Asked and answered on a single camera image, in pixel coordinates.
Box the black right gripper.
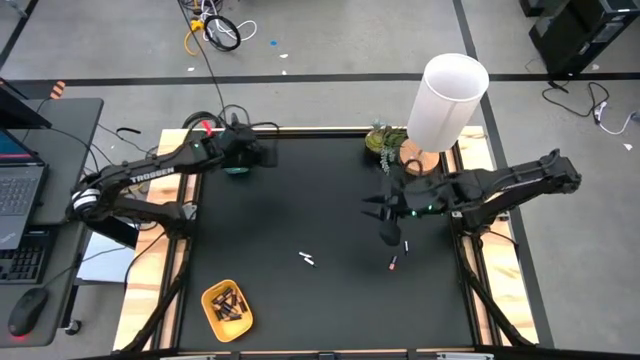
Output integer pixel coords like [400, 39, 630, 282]
[361, 174, 446, 247]

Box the potted artificial succulent plant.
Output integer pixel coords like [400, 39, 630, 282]
[363, 118, 409, 176]

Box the white shade table lamp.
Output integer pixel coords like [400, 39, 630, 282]
[398, 52, 491, 177]

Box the light wooden table board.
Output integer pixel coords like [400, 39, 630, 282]
[112, 125, 540, 352]

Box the black desk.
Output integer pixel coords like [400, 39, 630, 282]
[19, 97, 105, 227]

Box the yellow plastic bin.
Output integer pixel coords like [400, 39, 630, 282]
[200, 278, 255, 345]

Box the black laptop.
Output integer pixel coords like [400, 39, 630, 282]
[0, 128, 50, 251]

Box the black desk monitor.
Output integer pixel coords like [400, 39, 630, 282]
[0, 77, 53, 130]

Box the dark grey side desk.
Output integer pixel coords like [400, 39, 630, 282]
[0, 219, 89, 349]

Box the black keyboard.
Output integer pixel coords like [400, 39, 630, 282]
[0, 239, 50, 285]

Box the black equipment case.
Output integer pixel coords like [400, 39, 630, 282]
[519, 0, 640, 77]

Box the black computer mouse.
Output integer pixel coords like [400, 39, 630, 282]
[6, 286, 50, 338]

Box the thick black looped cable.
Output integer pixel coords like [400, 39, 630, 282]
[181, 103, 224, 130]

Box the long black floor cable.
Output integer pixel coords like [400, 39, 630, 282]
[177, 0, 227, 124]

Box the black coiled floor cable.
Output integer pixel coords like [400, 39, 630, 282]
[203, 14, 243, 53]

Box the white floor cable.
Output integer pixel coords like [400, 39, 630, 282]
[199, 0, 259, 44]

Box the yellow floor cable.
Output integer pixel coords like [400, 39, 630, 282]
[183, 18, 207, 57]

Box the black floor cable with plug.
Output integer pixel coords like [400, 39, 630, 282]
[541, 79, 612, 120]

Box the white power cable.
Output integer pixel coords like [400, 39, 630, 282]
[593, 101, 640, 137]

